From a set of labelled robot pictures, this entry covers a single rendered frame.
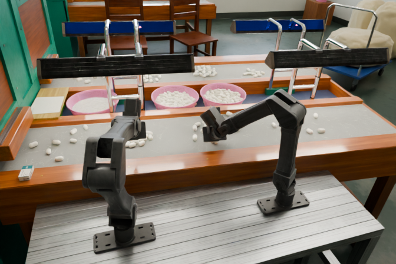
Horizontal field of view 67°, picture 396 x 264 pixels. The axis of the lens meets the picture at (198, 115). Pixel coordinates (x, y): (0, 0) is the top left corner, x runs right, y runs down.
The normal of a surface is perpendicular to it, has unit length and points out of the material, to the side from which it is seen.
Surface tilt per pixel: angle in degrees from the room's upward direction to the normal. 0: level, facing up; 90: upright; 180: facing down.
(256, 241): 0
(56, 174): 0
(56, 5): 90
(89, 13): 90
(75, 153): 0
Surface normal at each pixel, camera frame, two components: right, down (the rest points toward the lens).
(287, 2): 0.29, 0.51
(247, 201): 0.04, -0.86
